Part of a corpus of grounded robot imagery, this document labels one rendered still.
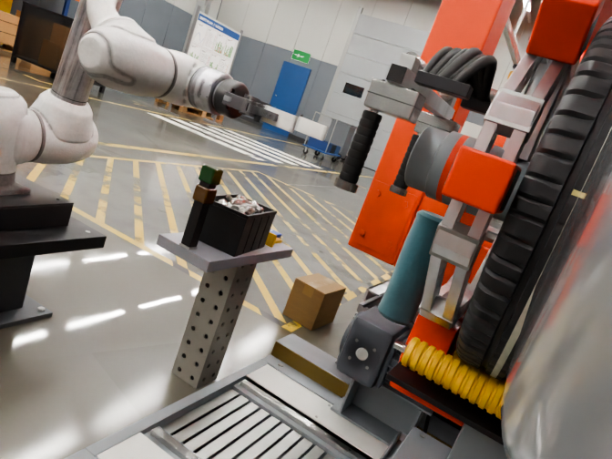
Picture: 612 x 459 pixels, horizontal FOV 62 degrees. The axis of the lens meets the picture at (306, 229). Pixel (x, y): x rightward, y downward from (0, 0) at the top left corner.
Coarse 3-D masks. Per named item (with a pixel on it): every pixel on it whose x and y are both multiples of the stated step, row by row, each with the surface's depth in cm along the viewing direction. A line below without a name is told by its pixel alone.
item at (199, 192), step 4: (196, 188) 123; (200, 188) 122; (204, 188) 122; (196, 192) 123; (200, 192) 122; (204, 192) 122; (208, 192) 121; (212, 192) 123; (216, 192) 124; (196, 196) 123; (200, 196) 122; (204, 196) 122; (208, 196) 122; (212, 196) 124; (196, 200) 123; (200, 200) 122; (204, 200) 122; (208, 200) 123; (212, 200) 124
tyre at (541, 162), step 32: (608, 32) 71; (608, 64) 67; (576, 96) 66; (608, 96) 66; (576, 128) 65; (608, 128) 63; (544, 160) 65; (576, 160) 65; (544, 192) 65; (576, 192) 64; (512, 224) 67; (544, 224) 66; (512, 256) 68; (544, 256) 66; (480, 288) 73; (512, 288) 69; (480, 320) 75; (512, 320) 72; (480, 352) 81; (512, 352) 75
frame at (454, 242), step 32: (576, 64) 94; (512, 96) 73; (544, 96) 73; (512, 128) 72; (544, 128) 111; (512, 160) 72; (448, 224) 77; (480, 224) 75; (448, 256) 78; (448, 288) 106; (448, 320) 91
